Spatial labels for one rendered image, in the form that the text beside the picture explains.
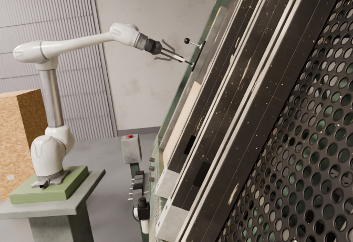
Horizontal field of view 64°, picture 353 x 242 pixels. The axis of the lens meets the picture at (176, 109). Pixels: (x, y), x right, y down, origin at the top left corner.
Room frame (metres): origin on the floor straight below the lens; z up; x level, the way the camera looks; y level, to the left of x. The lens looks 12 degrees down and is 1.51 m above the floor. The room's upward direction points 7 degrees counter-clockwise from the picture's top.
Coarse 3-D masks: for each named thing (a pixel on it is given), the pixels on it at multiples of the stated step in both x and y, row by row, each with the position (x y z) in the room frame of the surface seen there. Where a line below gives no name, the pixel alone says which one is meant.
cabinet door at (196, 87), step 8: (192, 88) 1.62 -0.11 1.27; (192, 96) 1.53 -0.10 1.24; (184, 104) 1.64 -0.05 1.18; (192, 104) 1.44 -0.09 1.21; (184, 112) 1.55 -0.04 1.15; (184, 120) 1.45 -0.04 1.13; (176, 128) 1.57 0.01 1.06; (176, 136) 1.47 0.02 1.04; (168, 144) 1.59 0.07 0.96; (168, 152) 1.50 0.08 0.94
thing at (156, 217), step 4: (156, 168) 1.42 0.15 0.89; (156, 172) 1.37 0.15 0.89; (156, 176) 1.32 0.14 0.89; (156, 180) 1.28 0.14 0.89; (156, 184) 1.24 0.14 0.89; (156, 196) 1.13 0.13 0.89; (156, 200) 1.10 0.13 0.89; (156, 204) 1.07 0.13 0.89; (156, 208) 1.04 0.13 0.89; (156, 212) 1.01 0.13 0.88; (156, 216) 0.98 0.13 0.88; (156, 220) 0.95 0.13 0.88; (156, 224) 0.93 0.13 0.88; (156, 240) 0.84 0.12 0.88
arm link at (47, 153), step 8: (40, 136) 1.65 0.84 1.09; (48, 136) 1.63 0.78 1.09; (32, 144) 1.59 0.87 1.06; (40, 144) 1.57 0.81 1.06; (48, 144) 1.59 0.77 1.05; (56, 144) 1.63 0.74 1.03; (32, 152) 1.57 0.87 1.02; (40, 152) 1.56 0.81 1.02; (48, 152) 1.57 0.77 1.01; (56, 152) 1.61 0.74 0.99; (64, 152) 1.70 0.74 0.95; (32, 160) 1.58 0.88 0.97; (40, 160) 1.55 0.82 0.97; (48, 160) 1.56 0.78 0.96; (56, 160) 1.59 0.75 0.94; (40, 168) 1.55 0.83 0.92; (48, 168) 1.56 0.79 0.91; (56, 168) 1.59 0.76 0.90; (40, 176) 1.56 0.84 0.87
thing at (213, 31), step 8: (224, 8) 1.73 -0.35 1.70; (216, 16) 1.74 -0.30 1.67; (216, 24) 1.73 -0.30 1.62; (216, 32) 1.73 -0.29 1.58; (208, 40) 1.73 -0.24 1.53; (208, 48) 1.73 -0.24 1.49; (200, 56) 1.73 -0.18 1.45; (200, 64) 1.73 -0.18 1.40; (192, 72) 1.72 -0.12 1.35; (192, 80) 1.72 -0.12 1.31; (184, 88) 1.76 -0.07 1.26; (184, 96) 1.72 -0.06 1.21; (176, 112) 1.72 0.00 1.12; (176, 120) 1.72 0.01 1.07; (168, 128) 1.71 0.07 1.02; (168, 136) 1.71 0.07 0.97; (160, 144) 1.73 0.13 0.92
